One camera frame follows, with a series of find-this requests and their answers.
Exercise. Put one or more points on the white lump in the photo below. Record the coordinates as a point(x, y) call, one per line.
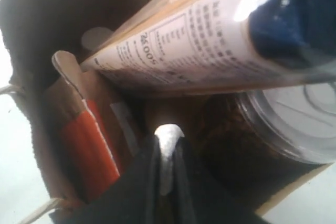
point(168, 136)

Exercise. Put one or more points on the long noodle package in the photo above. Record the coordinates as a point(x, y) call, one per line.
point(182, 47)

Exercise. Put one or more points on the pull-tab can dark grains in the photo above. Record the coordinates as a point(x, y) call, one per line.
point(246, 139)

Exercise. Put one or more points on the brown pouch with orange band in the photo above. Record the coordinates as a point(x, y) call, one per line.
point(95, 126)

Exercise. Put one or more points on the brown paper bag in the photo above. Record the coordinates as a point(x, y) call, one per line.
point(34, 30)

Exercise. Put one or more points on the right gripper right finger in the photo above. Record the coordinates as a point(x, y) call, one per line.
point(196, 197)

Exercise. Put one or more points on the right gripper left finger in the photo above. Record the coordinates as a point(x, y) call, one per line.
point(133, 198)

